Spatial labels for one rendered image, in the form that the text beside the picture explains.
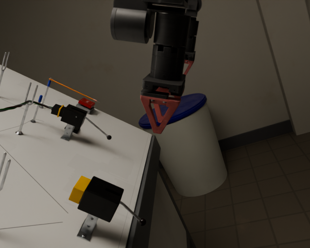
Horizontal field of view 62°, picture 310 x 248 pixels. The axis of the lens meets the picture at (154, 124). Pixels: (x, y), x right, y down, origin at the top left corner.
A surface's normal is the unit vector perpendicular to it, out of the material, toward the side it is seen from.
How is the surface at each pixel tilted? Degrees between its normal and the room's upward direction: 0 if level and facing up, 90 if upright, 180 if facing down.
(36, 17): 90
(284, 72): 90
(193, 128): 94
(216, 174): 94
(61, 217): 48
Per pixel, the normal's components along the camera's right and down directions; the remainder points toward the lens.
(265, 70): -0.18, 0.36
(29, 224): 0.42, -0.85
